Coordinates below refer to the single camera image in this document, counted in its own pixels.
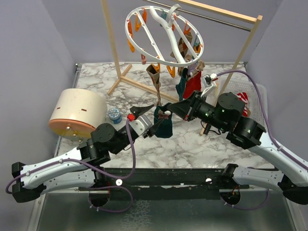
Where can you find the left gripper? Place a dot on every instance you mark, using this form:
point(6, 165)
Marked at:
point(137, 111)

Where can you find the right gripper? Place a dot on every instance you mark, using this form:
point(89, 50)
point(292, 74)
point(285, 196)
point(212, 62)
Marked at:
point(186, 109)

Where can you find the dark teal sock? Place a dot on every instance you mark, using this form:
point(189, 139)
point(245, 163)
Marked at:
point(165, 129)
point(180, 88)

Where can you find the purple clothespin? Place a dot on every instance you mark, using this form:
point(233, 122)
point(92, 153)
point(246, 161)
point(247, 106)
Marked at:
point(193, 69)

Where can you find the beige argyle sock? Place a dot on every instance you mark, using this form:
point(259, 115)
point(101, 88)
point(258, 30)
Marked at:
point(182, 45)
point(154, 73)

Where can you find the red white striped sock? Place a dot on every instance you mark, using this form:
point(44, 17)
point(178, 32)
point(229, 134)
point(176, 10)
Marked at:
point(244, 98)

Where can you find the white round clip hanger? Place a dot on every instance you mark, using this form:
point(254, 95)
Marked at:
point(154, 31)

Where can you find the wooden hanger rack frame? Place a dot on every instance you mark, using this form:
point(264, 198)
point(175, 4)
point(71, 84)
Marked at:
point(121, 76)

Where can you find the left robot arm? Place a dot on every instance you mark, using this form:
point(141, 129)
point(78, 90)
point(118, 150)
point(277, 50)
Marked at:
point(81, 166)

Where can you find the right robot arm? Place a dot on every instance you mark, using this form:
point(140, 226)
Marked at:
point(291, 173)

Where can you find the red beige reindeer sock front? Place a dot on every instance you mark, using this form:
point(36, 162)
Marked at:
point(194, 83)

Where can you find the black orange highlighter marker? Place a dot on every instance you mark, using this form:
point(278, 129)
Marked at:
point(206, 129)

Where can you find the blue patterned round tin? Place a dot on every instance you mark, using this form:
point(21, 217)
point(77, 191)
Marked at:
point(115, 115)

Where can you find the yellow orange clothespin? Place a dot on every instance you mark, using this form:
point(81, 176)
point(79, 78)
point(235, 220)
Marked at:
point(171, 70)

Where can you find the white plastic basket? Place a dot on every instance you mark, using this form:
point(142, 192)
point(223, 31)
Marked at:
point(236, 86)

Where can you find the pink clothespin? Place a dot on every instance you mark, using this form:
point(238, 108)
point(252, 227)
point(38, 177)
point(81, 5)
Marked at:
point(143, 59)

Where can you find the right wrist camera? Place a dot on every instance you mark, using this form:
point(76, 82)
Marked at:
point(209, 82)

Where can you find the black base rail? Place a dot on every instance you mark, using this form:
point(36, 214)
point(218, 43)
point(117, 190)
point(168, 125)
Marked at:
point(169, 184)

